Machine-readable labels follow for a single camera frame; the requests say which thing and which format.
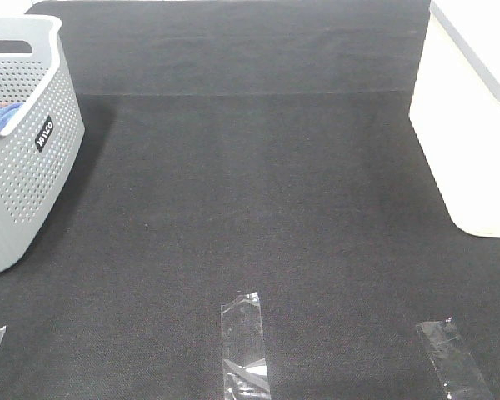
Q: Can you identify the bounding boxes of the clear tape strip centre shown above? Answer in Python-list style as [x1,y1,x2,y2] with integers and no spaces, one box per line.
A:
[221,292,271,399]

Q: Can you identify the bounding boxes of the grey perforated laundry basket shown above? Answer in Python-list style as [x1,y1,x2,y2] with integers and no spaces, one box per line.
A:
[0,15,85,272]

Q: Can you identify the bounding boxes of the clear tape strip right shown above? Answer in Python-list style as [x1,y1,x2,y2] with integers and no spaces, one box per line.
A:
[415,317,494,400]

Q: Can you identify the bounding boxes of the white plastic storage bin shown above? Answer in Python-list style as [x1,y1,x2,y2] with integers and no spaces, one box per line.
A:
[409,1,500,238]

